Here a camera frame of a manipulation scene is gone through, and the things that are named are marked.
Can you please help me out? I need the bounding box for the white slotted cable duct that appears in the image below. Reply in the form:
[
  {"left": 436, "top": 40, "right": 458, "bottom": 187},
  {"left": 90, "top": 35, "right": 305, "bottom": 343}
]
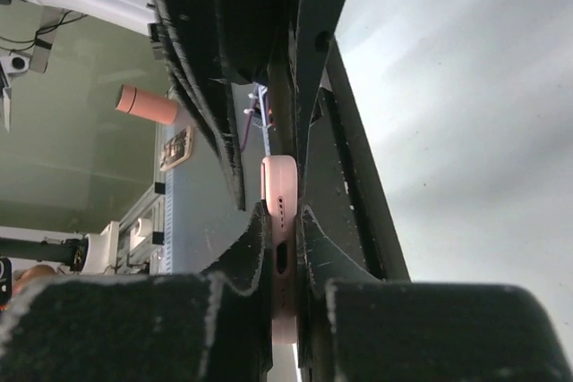
[{"left": 162, "top": 171, "right": 174, "bottom": 275}]

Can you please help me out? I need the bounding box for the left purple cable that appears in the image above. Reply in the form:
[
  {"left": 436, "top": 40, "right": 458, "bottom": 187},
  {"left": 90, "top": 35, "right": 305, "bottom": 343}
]
[{"left": 239, "top": 91, "right": 265, "bottom": 152}]

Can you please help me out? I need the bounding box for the pink silicone phone case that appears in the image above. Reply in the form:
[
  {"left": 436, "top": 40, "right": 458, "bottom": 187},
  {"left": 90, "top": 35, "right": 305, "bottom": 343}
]
[{"left": 261, "top": 156, "right": 298, "bottom": 344}]

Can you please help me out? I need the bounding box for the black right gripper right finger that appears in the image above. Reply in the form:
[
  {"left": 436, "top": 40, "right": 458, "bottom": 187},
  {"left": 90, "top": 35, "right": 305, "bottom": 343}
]
[{"left": 297, "top": 208, "right": 572, "bottom": 381}]

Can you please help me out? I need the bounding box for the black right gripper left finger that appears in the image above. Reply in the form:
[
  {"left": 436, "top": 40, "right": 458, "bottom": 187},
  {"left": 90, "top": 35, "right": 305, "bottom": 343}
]
[{"left": 1, "top": 202, "right": 272, "bottom": 381}]

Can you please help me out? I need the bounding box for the beige framed device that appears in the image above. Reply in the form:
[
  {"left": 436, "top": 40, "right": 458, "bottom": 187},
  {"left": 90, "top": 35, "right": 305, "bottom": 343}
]
[{"left": 159, "top": 126, "right": 194, "bottom": 172}]

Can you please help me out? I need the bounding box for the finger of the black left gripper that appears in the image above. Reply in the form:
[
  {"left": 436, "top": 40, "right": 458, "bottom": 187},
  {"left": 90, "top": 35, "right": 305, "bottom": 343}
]
[
  {"left": 153, "top": 0, "right": 286, "bottom": 210},
  {"left": 289, "top": 0, "right": 346, "bottom": 163}
]

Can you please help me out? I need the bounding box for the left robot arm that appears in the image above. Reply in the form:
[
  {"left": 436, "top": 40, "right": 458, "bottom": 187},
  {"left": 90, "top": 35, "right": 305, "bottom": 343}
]
[{"left": 3, "top": 0, "right": 346, "bottom": 209}]

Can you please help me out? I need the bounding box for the salmon pink cylinder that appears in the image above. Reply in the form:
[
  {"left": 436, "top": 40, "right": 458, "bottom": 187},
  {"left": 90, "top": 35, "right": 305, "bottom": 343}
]
[{"left": 115, "top": 85, "right": 179, "bottom": 125}]

